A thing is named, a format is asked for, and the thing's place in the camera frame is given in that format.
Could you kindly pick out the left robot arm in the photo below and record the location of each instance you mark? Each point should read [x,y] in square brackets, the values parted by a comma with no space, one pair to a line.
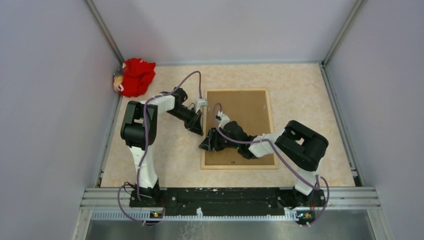
[139,131]

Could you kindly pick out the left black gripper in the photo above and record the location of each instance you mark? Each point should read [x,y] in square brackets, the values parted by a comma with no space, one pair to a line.
[194,124]

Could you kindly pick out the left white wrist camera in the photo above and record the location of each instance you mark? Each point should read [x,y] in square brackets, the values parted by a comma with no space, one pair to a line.
[200,103]

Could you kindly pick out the wooden picture frame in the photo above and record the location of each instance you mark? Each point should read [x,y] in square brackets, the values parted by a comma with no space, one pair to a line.
[238,165]

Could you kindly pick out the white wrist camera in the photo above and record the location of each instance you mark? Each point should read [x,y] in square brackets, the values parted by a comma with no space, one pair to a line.
[222,119]
[200,103]

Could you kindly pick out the red crumpled cloth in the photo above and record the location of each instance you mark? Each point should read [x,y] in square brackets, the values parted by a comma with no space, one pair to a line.
[133,77]

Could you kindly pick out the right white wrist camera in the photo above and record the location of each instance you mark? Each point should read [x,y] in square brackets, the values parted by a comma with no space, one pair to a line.
[222,119]

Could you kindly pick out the brown frame backing board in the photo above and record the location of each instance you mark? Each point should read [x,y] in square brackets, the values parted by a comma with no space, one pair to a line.
[242,106]

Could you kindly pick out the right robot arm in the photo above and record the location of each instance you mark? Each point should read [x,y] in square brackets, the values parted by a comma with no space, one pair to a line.
[302,145]

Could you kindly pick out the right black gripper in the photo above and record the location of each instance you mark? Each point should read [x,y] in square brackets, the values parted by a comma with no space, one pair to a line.
[211,141]

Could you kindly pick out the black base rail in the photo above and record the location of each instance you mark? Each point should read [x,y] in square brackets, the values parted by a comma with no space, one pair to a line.
[227,202]

